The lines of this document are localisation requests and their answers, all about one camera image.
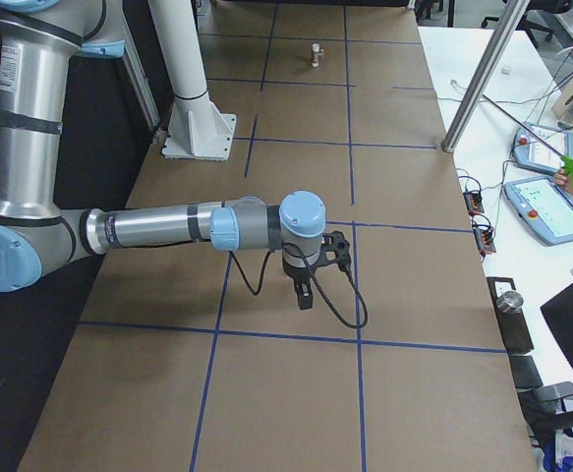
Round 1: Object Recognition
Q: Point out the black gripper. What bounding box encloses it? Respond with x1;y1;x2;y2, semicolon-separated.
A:
282;244;314;310

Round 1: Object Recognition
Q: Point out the white brass PPR valve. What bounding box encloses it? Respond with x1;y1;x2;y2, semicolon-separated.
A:
311;43;324;68

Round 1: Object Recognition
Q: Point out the green handled reacher grabber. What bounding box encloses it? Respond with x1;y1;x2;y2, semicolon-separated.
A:
483;94;573;184

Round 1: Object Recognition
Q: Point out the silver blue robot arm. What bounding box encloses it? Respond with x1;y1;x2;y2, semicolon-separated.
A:
0;1;326;310

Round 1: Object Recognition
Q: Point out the near orange black connector box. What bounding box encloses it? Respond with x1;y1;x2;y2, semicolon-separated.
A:
471;214;496;258

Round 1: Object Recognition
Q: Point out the orange black connector box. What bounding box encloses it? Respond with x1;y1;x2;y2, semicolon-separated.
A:
471;214;496;258
463;181;485;216

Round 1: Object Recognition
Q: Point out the far orange black connector box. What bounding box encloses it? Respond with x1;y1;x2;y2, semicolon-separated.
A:
463;181;485;216

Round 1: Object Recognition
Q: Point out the round steel weight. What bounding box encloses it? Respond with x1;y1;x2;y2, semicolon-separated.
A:
495;290;524;314

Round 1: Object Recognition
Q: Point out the near teach pendant tablet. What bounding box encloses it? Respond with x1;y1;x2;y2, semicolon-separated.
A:
503;177;573;246

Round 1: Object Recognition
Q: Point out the teach pendant tablet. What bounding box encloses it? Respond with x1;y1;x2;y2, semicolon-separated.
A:
512;122;573;174
503;177;573;246

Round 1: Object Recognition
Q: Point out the far teach pendant tablet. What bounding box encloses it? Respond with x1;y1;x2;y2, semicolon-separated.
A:
512;122;573;174

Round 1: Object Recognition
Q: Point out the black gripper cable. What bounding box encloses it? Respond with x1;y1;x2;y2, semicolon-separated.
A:
229;240;369;329

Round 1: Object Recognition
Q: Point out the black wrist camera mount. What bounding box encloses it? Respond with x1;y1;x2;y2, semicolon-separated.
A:
313;230;352;273

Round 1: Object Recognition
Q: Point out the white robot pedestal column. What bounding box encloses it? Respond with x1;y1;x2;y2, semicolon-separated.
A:
148;0;237;161

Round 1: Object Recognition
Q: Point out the black flat base plate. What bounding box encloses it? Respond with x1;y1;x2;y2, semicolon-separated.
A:
487;276;534;355

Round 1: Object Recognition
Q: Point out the aluminium frame post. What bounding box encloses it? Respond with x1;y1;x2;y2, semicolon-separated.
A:
441;0;530;153

